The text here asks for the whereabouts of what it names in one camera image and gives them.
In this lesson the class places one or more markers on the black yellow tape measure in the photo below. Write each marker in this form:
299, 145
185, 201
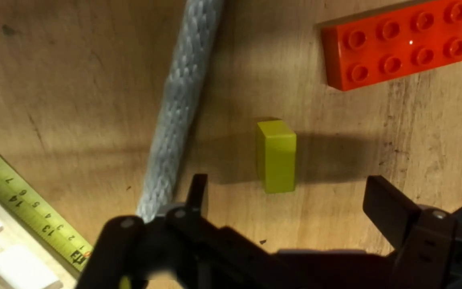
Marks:
23, 198

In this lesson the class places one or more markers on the red toy brick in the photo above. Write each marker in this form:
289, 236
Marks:
397, 45

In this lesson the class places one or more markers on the yellow wooden block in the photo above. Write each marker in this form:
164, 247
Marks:
277, 157

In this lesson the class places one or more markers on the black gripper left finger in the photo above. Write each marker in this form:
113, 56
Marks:
135, 241

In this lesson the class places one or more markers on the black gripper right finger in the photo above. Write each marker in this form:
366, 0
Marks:
434, 241

